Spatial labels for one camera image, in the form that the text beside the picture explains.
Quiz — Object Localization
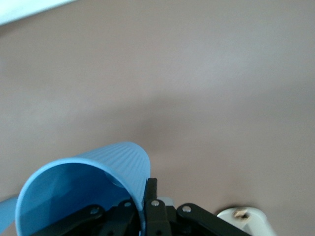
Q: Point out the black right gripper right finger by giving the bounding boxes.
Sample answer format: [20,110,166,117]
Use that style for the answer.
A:
[144,178,249,236]

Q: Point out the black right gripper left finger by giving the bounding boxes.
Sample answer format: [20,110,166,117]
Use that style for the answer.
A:
[31,200,143,236]

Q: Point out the blue ribbed plastic cup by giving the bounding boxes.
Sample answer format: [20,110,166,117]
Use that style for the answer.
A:
[15,141,151,236]
[0,198,20,232]

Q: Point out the cream white toaster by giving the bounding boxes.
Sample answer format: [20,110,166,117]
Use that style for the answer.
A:
[216,206,273,236]

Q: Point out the brown table cover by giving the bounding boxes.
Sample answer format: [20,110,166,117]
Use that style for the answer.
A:
[0,0,315,236]

